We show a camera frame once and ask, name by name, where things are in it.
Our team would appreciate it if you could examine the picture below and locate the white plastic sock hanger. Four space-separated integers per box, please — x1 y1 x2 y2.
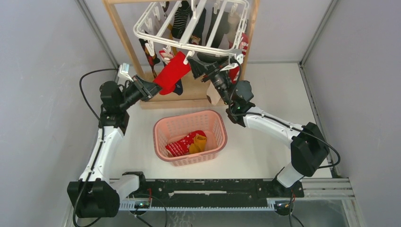
133 0 250 57

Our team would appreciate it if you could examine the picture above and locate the brown beige block sock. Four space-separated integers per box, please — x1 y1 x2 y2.
206 83 222 105

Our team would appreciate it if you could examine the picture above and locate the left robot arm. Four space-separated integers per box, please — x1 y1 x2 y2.
67 75 162 227

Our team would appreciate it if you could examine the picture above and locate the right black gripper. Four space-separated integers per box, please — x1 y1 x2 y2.
188 52 234 105

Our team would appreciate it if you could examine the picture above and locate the red snowflake sock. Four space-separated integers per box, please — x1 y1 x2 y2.
165 130 206 157

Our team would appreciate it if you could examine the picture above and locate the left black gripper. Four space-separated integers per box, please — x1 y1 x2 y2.
118 75 165 111

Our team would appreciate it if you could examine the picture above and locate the black mounting rail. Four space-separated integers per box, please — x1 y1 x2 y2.
129 179 305 209

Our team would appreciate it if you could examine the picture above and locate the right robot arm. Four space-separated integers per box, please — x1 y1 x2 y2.
186 57 340 197

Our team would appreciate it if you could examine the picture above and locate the argyle red yellow sock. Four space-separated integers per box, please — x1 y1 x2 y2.
139 38 160 78

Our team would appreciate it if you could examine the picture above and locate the wooden hanger stand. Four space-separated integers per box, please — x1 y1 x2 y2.
101 0 259 110

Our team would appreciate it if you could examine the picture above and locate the black striped narrow sock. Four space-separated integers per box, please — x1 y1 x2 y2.
171 0 192 39

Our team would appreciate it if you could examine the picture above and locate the mustard yellow sock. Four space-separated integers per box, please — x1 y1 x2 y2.
189 134 207 154

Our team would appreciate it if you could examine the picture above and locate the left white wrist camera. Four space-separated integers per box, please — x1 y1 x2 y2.
117 63 134 82

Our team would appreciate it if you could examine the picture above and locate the navy santa pattern sock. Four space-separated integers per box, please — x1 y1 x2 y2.
159 50 183 96

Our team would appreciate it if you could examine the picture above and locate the pink plastic basket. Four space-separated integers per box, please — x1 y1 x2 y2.
153 110 227 166

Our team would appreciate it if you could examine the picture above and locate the red sock white pattern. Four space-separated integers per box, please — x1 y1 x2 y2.
153 52 191 94

